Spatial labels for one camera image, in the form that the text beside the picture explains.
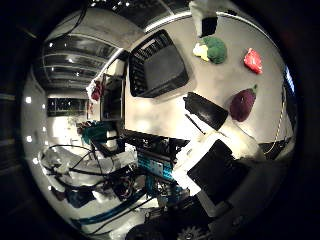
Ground purple eggplant plush toy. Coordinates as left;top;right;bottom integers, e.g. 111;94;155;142
229;83;259;123

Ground black cable bundle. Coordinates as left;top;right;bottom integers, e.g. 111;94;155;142
41;143;134;188

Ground blue cylindrical part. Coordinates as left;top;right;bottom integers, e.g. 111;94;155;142
137;152;176;183

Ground red plush toy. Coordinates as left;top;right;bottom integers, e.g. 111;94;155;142
243;47;264;75

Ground white box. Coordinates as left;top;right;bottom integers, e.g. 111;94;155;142
106;58;127;77

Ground green broccoli plush toy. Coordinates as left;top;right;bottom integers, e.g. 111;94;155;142
192;35;228;65

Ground dark window pane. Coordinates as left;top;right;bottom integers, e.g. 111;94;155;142
46;97;88;118

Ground black metal stand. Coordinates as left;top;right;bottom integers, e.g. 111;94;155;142
89;134;126;158

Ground black metal frame rack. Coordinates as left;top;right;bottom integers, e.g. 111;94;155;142
99;73;127;123

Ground blue cable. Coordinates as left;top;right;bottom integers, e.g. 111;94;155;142
71;189;148;228

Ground black overhead cable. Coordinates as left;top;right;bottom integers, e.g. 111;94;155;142
54;4;89;39

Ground thin yellow cable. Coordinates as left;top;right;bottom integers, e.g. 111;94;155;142
264;96;288;155

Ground red cloth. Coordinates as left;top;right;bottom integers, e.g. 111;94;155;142
89;79;104;102

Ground black plastic basket container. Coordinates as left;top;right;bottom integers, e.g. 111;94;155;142
128;29;190;99

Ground person in teal shirt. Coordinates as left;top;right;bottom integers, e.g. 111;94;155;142
81;120;116;145

